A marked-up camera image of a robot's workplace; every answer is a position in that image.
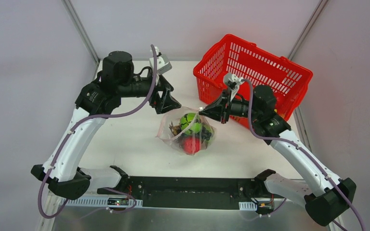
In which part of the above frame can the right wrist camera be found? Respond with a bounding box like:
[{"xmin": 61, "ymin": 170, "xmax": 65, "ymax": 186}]
[{"xmin": 223, "ymin": 72, "xmax": 244, "ymax": 101}]

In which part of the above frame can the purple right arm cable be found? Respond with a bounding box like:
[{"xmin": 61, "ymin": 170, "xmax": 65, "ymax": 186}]
[{"xmin": 240, "ymin": 78, "xmax": 367, "ymax": 231}]

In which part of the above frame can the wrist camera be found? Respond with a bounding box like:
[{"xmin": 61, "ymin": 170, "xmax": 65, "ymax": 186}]
[
  {"xmin": 223, "ymin": 72, "xmax": 244, "ymax": 101},
  {"xmin": 149, "ymin": 52, "xmax": 172, "ymax": 75}
]

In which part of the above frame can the red plastic basket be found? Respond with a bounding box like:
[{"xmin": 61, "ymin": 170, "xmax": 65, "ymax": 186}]
[{"xmin": 193, "ymin": 34, "xmax": 313, "ymax": 120}]

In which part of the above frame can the red apple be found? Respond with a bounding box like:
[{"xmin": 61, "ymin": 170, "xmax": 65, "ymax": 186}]
[{"xmin": 182, "ymin": 137, "xmax": 201, "ymax": 155}]

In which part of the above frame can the clear zip top bag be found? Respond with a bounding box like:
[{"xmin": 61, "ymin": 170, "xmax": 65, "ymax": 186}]
[{"xmin": 157, "ymin": 107, "xmax": 216, "ymax": 156}]

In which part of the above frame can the green mangosteen fruit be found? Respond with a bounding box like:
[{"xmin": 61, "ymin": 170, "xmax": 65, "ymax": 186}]
[{"xmin": 180, "ymin": 113, "xmax": 202, "ymax": 135}]

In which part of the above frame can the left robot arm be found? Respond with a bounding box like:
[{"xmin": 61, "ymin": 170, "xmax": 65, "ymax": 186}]
[{"xmin": 31, "ymin": 51, "xmax": 181, "ymax": 200}]

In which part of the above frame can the dark grape bunch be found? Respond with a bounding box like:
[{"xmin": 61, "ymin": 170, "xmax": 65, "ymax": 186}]
[{"xmin": 200, "ymin": 125, "xmax": 214, "ymax": 149}]

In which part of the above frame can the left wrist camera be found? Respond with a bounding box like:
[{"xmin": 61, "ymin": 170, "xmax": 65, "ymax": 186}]
[{"xmin": 149, "ymin": 52, "xmax": 172, "ymax": 75}]

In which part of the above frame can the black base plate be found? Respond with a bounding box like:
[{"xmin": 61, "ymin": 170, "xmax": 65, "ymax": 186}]
[{"xmin": 97, "ymin": 176, "xmax": 280, "ymax": 214}]

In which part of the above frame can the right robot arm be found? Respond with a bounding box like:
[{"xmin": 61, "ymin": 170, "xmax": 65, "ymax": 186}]
[{"xmin": 199, "ymin": 85, "xmax": 365, "ymax": 229}]

